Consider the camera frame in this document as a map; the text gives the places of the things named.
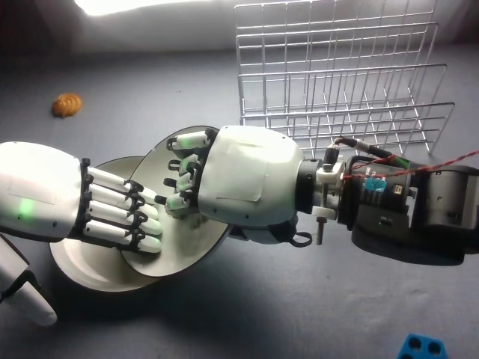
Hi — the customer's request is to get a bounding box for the blue pentagon block with holes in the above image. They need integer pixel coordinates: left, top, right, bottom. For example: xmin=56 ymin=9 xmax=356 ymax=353
xmin=397 ymin=334 xmax=446 ymax=359

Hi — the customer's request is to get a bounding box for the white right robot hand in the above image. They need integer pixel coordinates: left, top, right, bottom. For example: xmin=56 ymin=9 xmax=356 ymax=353
xmin=163 ymin=126 xmax=312 ymax=248

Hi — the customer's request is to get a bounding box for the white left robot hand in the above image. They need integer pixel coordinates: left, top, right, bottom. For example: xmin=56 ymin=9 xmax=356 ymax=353
xmin=0 ymin=141 xmax=162 ymax=326

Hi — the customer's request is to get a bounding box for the orange swirl cookie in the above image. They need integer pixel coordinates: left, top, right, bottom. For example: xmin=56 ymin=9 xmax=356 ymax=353
xmin=51 ymin=93 xmax=82 ymax=119

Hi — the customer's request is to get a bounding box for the white plate dark rim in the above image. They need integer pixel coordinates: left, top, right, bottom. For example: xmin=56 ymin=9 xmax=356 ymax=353
xmin=120 ymin=124 xmax=232 ymax=278
xmin=48 ymin=156 xmax=168 ymax=294

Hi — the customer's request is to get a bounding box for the silver wire dish rack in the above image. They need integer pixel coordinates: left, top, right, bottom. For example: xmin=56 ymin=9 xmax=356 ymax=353
xmin=234 ymin=0 xmax=457 ymax=156

